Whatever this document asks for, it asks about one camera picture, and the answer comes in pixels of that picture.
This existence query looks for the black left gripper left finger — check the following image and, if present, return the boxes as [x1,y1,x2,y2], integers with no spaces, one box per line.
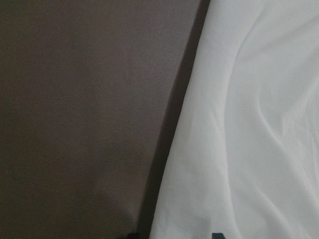
[127,233,140,239]

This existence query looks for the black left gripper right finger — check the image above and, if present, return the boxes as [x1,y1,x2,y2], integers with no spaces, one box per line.
[212,233,225,239]

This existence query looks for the cream long sleeve shirt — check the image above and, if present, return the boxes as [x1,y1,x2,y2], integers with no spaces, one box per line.
[150,0,319,239]

